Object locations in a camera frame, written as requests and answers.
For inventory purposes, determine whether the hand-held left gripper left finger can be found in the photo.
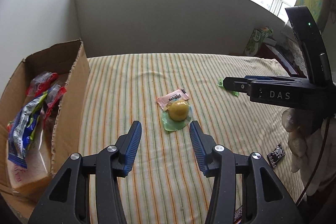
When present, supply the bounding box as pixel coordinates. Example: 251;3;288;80
28;120;143;224

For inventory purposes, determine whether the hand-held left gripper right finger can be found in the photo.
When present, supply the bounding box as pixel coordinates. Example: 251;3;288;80
189;120;305;224

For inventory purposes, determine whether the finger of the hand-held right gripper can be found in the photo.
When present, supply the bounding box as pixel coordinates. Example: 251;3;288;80
243;75;309;83
223;76;251;95

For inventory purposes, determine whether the green candy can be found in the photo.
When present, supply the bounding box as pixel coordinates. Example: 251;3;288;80
217;77;240;96

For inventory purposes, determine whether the yellow jelly cup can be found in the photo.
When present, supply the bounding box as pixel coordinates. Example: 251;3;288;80
161;99;193;134

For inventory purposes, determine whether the pink candy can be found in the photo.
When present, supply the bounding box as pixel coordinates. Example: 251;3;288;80
156;88;190;112

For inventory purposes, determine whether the brown cardboard box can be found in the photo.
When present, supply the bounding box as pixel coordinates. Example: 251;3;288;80
0;39;91;210

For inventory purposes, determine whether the red clear date packet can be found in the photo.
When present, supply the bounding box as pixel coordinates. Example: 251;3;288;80
43;84;67;119
26;71;59;97

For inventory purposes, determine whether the clear bag of sliced bread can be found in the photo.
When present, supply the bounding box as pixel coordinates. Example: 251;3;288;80
7;119;53;191

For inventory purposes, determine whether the blue snack packet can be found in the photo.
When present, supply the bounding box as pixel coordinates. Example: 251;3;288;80
7;91;49;168

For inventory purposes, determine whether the person's right hand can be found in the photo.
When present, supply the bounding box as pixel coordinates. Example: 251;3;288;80
282;108;328;194

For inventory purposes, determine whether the dark red storage box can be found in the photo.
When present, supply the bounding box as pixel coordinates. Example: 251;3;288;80
259;39;300;76

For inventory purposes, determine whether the white lace cloth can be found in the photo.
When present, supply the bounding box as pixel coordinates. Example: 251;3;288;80
281;21;310;77

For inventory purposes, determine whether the green carton box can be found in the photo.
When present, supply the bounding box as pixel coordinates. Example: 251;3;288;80
243;27;273;56

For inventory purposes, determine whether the black candy packet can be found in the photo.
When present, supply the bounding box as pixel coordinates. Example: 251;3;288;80
266;142;286;169

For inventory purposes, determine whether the striped bed sheet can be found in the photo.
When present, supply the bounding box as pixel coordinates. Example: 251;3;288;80
79;53;310;224

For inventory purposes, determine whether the dark red candy packet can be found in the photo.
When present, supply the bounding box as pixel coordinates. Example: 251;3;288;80
234;207;244;224

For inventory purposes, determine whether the black cable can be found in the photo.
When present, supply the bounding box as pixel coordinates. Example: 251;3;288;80
295;115;336;209

